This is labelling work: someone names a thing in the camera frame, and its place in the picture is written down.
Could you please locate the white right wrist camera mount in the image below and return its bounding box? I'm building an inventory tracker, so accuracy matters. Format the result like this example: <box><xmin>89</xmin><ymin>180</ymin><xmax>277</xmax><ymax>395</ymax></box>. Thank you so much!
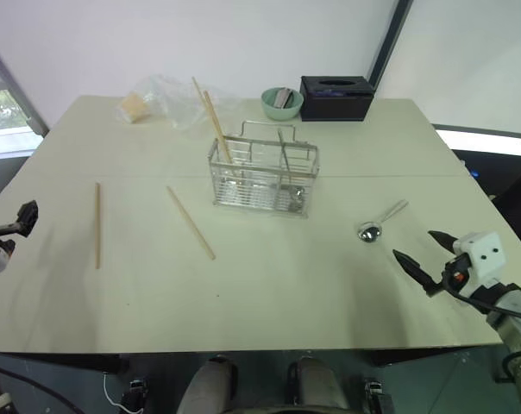
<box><xmin>452</xmin><ymin>230</ymin><xmax>507</xmax><ymax>286</ymax></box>

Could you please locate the thin white cable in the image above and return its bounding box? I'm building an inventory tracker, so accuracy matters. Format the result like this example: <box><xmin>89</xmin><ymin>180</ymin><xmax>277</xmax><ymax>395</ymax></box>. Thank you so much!
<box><xmin>103</xmin><ymin>372</ymin><xmax>133</xmax><ymax>411</ymax></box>

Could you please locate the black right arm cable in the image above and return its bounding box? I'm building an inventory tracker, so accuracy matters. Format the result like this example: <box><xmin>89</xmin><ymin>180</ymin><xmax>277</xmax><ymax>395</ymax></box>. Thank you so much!
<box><xmin>446</xmin><ymin>287</ymin><xmax>521</xmax><ymax>323</ymax></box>

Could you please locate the shiny metal spoon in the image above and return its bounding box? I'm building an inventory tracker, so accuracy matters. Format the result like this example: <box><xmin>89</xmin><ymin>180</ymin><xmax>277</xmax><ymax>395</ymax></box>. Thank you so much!
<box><xmin>356</xmin><ymin>198</ymin><xmax>410</xmax><ymax>245</ymax></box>

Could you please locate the grey rounded shape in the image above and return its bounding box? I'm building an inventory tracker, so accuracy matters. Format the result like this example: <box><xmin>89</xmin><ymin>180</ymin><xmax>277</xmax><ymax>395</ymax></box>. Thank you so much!
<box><xmin>175</xmin><ymin>354</ymin><xmax>240</xmax><ymax>414</ymax></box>
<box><xmin>285</xmin><ymin>355</ymin><xmax>350</xmax><ymax>414</ymax></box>

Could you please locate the metal wire cutlery basket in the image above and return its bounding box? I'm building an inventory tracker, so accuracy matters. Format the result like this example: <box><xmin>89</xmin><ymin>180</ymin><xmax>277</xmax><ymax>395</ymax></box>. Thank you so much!
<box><xmin>207</xmin><ymin>121</ymin><xmax>322</xmax><ymax>221</ymax></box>

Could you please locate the black table leg bracket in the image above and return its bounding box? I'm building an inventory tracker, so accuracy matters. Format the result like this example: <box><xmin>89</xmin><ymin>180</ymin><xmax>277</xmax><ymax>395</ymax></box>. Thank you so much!
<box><xmin>362</xmin><ymin>378</ymin><xmax>396</xmax><ymax>414</ymax></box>
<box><xmin>120</xmin><ymin>377</ymin><xmax>148</xmax><ymax>413</ymax></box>

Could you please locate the black floor cable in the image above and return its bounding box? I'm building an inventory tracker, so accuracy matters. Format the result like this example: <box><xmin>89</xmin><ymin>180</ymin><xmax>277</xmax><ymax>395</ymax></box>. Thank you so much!
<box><xmin>0</xmin><ymin>364</ymin><xmax>85</xmax><ymax>414</ymax></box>

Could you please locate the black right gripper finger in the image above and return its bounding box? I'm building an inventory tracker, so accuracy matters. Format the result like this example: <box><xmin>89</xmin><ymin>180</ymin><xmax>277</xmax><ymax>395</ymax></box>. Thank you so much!
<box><xmin>428</xmin><ymin>229</ymin><xmax>459</xmax><ymax>256</ymax></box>
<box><xmin>392</xmin><ymin>248</ymin><xmax>443</xmax><ymax>298</ymax></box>

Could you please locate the dark wall pillar strip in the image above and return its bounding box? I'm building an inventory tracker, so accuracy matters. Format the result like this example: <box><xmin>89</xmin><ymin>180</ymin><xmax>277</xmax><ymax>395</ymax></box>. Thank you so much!
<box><xmin>366</xmin><ymin>0</ymin><xmax>414</xmax><ymax>90</ymax></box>

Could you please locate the clear plastic bag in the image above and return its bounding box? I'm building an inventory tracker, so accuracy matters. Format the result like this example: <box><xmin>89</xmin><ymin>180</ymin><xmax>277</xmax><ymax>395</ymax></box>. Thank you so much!
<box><xmin>115</xmin><ymin>73</ymin><xmax>245</xmax><ymax>135</ymax></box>

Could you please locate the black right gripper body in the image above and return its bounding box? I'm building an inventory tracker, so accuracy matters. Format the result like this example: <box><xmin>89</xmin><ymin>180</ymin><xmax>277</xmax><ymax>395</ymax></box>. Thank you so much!
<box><xmin>437</xmin><ymin>253</ymin><xmax>476</xmax><ymax>296</ymax></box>

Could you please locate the window with grey frame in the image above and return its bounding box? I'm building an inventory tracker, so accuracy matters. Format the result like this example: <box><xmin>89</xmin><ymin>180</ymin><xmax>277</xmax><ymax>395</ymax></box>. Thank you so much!
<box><xmin>0</xmin><ymin>33</ymin><xmax>51</xmax><ymax>161</ymax></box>

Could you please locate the yellow sponge block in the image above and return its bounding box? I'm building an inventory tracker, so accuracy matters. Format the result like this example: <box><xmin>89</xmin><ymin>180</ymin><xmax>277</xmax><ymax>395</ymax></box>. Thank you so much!
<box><xmin>120</xmin><ymin>91</ymin><xmax>152</xmax><ymax>125</ymax></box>

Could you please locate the mint green bowl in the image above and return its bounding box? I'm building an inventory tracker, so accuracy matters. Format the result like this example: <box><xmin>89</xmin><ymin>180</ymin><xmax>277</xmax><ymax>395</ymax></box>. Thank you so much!
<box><xmin>260</xmin><ymin>86</ymin><xmax>305</xmax><ymax>122</ymax></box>

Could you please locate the grey packet in bowl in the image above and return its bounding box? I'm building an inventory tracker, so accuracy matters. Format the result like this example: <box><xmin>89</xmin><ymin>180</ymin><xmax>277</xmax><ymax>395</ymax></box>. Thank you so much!
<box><xmin>272</xmin><ymin>87</ymin><xmax>299</xmax><ymax>109</ymax></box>

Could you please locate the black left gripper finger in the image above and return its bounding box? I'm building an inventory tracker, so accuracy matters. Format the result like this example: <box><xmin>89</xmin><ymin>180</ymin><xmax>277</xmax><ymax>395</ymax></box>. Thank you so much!
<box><xmin>9</xmin><ymin>214</ymin><xmax>35</xmax><ymax>238</ymax></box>
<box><xmin>20</xmin><ymin>199</ymin><xmax>40</xmax><ymax>229</ymax></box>

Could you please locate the wooden chopstick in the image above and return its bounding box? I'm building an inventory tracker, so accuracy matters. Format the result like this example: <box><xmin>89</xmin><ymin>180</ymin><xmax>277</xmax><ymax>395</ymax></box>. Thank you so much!
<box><xmin>191</xmin><ymin>76</ymin><xmax>232</xmax><ymax>165</ymax></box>
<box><xmin>203</xmin><ymin>90</ymin><xmax>234</xmax><ymax>165</ymax></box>
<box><xmin>166</xmin><ymin>185</ymin><xmax>217</xmax><ymax>261</ymax></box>
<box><xmin>94</xmin><ymin>182</ymin><xmax>102</xmax><ymax>270</ymax></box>

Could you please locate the black tissue box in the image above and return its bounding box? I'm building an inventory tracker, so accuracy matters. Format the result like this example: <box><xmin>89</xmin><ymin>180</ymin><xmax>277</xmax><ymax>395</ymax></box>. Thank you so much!
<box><xmin>298</xmin><ymin>75</ymin><xmax>375</xmax><ymax>122</ymax></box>

